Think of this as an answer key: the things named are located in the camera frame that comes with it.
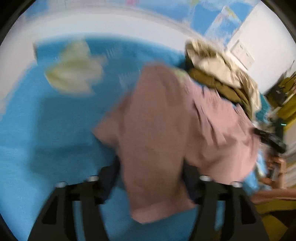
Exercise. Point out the colourful wall map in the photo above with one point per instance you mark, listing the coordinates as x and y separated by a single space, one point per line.
215 20

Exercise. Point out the cream yellow garment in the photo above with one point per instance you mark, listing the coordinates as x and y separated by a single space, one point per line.
200 55

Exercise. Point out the pink jacket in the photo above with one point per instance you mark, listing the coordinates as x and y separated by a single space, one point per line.
165 121

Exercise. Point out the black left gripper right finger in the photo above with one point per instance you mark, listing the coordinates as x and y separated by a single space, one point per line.
225 212

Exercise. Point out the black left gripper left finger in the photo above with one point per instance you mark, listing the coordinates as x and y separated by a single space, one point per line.
57 219

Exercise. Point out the olive yellow hanging garment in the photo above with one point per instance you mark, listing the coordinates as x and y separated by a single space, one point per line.
287 109

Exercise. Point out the person's right hand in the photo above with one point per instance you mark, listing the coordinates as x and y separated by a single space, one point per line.
276 169

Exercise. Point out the blue floral bed sheet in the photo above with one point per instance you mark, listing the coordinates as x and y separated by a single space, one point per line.
46 135

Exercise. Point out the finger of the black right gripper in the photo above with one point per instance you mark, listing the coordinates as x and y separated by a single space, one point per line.
272 140

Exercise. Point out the mustard brown garment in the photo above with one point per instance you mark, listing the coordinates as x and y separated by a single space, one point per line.
235 95

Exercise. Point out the white wall socket panel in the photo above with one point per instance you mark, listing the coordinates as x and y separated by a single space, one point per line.
240 54

